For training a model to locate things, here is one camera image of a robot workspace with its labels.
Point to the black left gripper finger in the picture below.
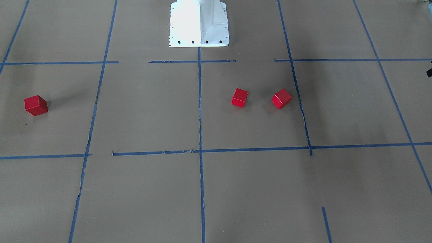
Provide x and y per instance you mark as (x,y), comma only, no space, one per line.
(429,72)

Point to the red block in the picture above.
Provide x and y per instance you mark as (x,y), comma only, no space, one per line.
(281,98)
(239,98)
(36,105)

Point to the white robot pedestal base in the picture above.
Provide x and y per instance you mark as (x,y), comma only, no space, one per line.
(198,23)

